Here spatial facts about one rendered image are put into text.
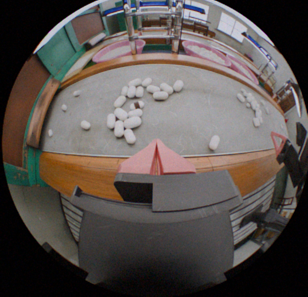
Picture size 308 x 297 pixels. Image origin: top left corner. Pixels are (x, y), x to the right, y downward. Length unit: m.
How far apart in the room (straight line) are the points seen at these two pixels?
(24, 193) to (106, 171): 1.34
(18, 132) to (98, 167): 0.42
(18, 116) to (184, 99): 0.60
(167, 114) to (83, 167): 0.22
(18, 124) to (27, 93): 0.12
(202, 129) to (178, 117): 0.06
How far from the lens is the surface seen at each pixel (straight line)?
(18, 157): 0.50
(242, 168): 0.27
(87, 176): 0.23
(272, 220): 0.54
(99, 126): 0.26
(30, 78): 0.56
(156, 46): 0.66
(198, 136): 0.23
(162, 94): 0.24
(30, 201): 1.49
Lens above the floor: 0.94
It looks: 77 degrees down
